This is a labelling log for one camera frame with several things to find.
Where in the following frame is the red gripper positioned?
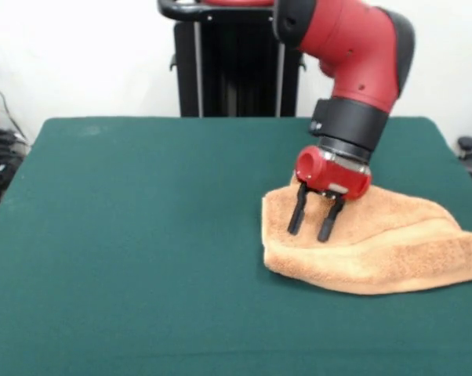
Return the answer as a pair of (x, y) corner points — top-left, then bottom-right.
(286, 146), (373, 243)

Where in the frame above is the orange terry towel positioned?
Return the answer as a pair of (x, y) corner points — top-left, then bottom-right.
(261, 172), (472, 295)

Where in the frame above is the dark green table cloth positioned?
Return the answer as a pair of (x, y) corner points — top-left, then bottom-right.
(0, 115), (472, 376)

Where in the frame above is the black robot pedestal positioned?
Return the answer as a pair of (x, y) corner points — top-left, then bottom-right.
(157, 0), (308, 118)

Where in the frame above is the black cable bundle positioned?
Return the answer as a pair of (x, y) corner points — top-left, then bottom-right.
(0, 128), (30, 207)

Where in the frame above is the grey wall cable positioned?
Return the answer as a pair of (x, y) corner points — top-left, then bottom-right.
(0, 72), (27, 142)

